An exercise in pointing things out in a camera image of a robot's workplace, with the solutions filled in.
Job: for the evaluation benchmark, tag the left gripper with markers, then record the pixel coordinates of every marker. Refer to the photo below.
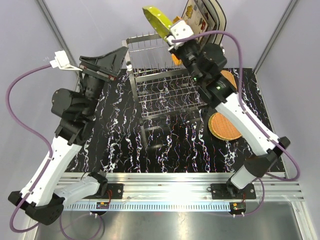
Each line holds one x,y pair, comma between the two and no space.
111,63

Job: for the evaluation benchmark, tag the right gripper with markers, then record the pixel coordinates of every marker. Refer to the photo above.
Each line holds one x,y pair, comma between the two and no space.
176,51

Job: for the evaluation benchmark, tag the orange ceramic plate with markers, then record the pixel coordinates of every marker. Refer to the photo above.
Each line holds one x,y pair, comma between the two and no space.
176,60

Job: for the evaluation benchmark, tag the cream floral square plate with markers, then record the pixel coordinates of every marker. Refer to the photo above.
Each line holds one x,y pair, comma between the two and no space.
197,16

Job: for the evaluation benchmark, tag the green ceramic plate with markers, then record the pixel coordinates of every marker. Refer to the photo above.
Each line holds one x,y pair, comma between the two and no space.
158,20

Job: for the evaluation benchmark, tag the orange rounded-square wicker plate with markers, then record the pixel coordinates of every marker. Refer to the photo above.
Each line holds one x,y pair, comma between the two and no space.
230,77

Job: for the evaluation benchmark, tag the round green-rim bamboo plate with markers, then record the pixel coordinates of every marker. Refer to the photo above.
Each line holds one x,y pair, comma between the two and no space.
212,132

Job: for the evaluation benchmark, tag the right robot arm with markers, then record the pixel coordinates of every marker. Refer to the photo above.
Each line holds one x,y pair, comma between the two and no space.
205,64

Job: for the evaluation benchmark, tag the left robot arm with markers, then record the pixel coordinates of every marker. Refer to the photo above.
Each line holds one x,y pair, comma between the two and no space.
40,199

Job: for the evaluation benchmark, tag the stainless steel dish rack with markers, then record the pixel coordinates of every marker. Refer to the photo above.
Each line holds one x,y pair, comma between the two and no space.
159,87

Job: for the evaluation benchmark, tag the black rimmed square plate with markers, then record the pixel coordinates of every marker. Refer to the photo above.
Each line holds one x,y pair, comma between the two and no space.
222,22

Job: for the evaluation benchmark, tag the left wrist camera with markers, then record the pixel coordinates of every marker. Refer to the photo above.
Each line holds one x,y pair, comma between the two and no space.
62,62

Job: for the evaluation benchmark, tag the aluminium mounting rail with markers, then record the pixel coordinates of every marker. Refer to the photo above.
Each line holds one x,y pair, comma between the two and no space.
174,187

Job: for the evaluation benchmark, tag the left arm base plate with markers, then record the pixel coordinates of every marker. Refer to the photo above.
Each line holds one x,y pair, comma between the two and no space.
113,190

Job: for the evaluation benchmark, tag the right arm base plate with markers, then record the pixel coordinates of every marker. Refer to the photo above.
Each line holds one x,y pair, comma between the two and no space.
219,191

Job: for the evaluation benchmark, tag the slotted cable duct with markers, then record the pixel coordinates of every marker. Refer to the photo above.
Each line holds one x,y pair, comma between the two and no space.
144,206

